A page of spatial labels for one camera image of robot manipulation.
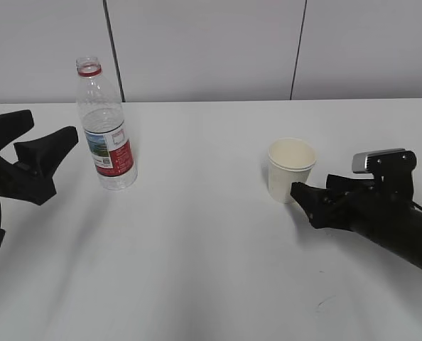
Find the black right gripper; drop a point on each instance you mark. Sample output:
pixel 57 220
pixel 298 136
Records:
pixel 355 205

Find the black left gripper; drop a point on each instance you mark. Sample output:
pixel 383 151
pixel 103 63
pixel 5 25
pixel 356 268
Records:
pixel 30 178

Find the white paper cup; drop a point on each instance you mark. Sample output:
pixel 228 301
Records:
pixel 290 161

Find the clear red-label water bottle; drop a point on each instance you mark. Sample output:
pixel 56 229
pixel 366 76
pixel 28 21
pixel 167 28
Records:
pixel 101 115

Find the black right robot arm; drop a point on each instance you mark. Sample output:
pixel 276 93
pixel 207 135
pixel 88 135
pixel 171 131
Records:
pixel 411 252

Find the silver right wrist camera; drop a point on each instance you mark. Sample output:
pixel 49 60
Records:
pixel 392 169

